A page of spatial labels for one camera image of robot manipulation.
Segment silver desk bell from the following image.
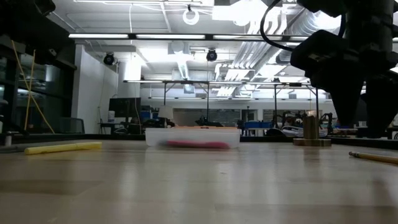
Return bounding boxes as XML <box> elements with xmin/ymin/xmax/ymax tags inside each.
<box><xmin>292</xmin><ymin>115</ymin><xmax>333</xmax><ymax>147</ymax></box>

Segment dark mesh chair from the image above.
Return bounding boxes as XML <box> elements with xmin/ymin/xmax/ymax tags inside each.
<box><xmin>58</xmin><ymin>117</ymin><xmax>86</xmax><ymax>135</ymax></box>

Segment black aluminium table frame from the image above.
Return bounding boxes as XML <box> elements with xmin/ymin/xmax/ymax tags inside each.
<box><xmin>0</xmin><ymin>32</ymin><xmax>398</xmax><ymax>151</ymax></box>

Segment background black frame rig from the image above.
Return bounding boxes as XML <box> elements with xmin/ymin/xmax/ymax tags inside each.
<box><xmin>123</xmin><ymin>79</ymin><xmax>327</xmax><ymax>127</ymax></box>

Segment yellow wooden pencil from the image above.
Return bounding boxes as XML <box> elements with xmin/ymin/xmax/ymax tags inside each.
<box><xmin>348</xmin><ymin>151</ymin><xmax>398</xmax><ymax>166</ymax></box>

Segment long yellow extension cable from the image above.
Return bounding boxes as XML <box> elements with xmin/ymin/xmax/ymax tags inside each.
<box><xmin>11</xmin><ymin>40</ymin><xmax>56</xmax><ymax>134</ymax></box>

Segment yellow highlighter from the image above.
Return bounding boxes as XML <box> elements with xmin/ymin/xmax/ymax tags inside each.
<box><xmin>24</xmin><ymin>141</ymin><xmax>103</xmax><ymax>156</ymax></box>

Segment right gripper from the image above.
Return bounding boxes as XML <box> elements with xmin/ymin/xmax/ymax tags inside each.
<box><xmin>310</xmin><ymin>46</ymin><xmax>398</xmax><ymax>139</ymax></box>

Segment black computer monitor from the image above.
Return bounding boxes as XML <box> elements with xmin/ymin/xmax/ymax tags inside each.
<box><xmin>108</xmin><ymin>97</ymin><xmax>142</xmax><ymax>119</ymax></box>

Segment pink highlighter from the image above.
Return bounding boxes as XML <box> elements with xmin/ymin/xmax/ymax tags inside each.
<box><xmin>165</xmin><ymin>140</ymin><xmax>230</xmax><ymax>149</ymax></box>

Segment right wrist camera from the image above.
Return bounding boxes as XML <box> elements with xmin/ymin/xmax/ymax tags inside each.
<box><xmin>290</xmin><ymin>29</ymin><xmax>351</xmax><ymax>75</ymax></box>

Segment white ring light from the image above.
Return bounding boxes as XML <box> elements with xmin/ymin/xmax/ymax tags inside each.
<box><xmin>182</xmin><ymin>7</ymin><xmax>200</xmax><ymax>27</ymax></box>

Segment clear plastic supply box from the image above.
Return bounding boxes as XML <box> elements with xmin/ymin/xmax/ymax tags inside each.
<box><xmin>144</xmin><ymin>127</ymin><xmax>241</xmax><ymax>149</ymax></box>

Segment white lamp shade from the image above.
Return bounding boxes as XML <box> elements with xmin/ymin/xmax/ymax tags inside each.
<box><xmin>157</xmin><ymin>105</ymin><xmax>174</xmax><ymax>120</ymax></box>

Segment blue storage bins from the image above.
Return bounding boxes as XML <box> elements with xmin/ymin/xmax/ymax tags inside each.
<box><xmin>244</xmin><ymin>121</ymin><xmax>271</xmax><ymax>129</ymax></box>

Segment silver ventilation duct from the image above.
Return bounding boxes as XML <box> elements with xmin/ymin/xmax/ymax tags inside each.
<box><xmin>275</xmin><ymin>6</ymin><xmax>343</xmax><ymax>65</ymax></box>

